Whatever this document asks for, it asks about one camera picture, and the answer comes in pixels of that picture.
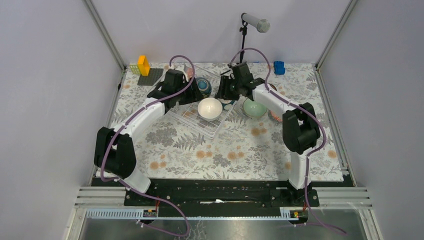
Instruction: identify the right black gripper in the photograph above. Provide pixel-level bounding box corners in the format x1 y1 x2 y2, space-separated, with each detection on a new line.
215 75 242 101

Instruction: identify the white ribbed bowl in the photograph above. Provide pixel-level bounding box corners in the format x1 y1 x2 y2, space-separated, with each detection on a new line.
197 97 223 121

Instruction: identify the light green celadon bowl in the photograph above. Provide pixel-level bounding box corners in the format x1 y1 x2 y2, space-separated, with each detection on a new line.
242 98 268 118

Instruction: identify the red orange patterned bowl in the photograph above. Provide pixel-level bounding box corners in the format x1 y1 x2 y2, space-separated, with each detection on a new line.
268 110 283 123

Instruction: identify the pink floral bowl leaf interior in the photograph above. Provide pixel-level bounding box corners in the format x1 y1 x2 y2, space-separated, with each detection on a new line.
183 64 195 80

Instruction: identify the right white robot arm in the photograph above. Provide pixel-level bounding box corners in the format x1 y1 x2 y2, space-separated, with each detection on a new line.
215 62 323 206

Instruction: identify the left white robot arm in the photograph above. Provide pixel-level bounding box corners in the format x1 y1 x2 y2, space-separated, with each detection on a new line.
94 69 202 206

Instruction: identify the teal white spotted bowl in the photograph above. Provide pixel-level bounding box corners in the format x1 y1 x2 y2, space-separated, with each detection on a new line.
219 99 236 111

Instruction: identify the dark teal floral bowl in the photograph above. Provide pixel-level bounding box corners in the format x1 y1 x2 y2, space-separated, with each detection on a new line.
196 77 212 98

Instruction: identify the dark grey building plate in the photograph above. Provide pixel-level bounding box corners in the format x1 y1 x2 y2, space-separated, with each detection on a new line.
137 68 164 86

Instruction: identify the yellow toy block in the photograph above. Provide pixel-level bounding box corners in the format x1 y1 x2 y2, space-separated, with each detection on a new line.
137 55 151 77

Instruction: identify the lime green toy block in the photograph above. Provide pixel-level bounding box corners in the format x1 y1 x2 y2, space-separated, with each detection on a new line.
128 64 141 75

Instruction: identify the blue toy block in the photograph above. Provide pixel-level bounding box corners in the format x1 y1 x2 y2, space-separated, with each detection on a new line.
273 61 286 75

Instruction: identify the grey microphone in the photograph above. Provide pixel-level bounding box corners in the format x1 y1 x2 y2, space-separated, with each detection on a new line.
241 12 271 33

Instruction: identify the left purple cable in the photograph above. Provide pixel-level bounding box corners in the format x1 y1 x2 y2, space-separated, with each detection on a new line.
99 54 196 237

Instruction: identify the white wire dish rack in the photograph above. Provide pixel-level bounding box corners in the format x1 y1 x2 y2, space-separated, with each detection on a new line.
166 64 237 139

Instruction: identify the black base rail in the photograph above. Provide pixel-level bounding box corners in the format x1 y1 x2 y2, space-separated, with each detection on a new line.
91 177 354 219

